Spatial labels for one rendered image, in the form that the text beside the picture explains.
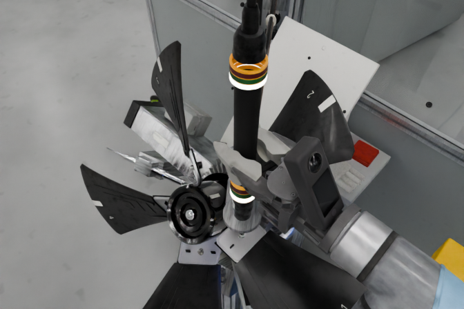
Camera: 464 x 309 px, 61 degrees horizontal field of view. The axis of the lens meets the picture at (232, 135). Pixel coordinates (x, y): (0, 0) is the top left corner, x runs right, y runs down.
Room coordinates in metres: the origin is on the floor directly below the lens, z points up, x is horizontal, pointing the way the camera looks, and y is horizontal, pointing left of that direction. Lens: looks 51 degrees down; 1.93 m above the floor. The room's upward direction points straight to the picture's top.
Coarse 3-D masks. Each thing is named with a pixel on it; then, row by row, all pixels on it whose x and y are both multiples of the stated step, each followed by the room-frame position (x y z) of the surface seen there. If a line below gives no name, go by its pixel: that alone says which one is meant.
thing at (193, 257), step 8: (216, 240) 0.36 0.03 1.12; (184, 248) 0.34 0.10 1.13; (192, 248) 0.34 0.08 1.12; (208, 248) 0.35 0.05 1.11; (216, 248) 0.35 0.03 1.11; (184, 256) 0.33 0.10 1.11; (192, 256) 0.33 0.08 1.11; (200, 256) 0.34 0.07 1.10; (208, 256) 0.34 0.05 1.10; (216, 256) 0.34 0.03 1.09; (208, 264) 0.32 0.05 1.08
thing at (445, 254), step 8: (448, 240) 0.39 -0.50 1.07; (440, 248) 0.38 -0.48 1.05; (448, 248) 0.37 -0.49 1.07; (456, 248) 0.37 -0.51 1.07; (432, 256) 0.38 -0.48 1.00; (440, 256) 0.35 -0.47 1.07; (448, 256) 0.35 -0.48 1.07; (456, 256) 0.35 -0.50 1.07; (448, 264) 0.33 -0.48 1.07; (456, 264) 0.33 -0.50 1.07; (456, 272) 0.31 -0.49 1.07
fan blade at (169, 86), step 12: (168, 48) 0.66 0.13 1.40; (180, 48) 0.63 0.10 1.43; (156, 60) 0.70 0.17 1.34; (168, 60) 0.65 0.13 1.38; (180, 60) 0.61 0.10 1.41; (156, 72) 0.69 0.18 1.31; (168, 72) 0.63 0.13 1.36; (180, 72) 0.59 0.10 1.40; (156, 84) 0.69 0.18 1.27; (168, 84) 0.62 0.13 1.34; (180, 84) 0.58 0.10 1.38; (168, 96) 0.61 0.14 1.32; (180, 96) 0.56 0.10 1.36; (168, 108) 0.62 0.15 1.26; (180, 108) 0.55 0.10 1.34; (180, 120) 0.54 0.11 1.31; (180, 132) 0.54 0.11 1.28
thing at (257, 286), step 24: (264, 240) 0.33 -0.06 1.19; (240, 264) 0.29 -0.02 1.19; (264, 264) 0.29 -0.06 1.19; (288, 264) 0.29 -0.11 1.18; (312, 264) 0.29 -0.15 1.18; (264, 288) 0.24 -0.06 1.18; (288, 288) 0.24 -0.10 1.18; (312, 288) 0.24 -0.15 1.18; (336, 288) 0.24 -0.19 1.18; (360, 288) 0.24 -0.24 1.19
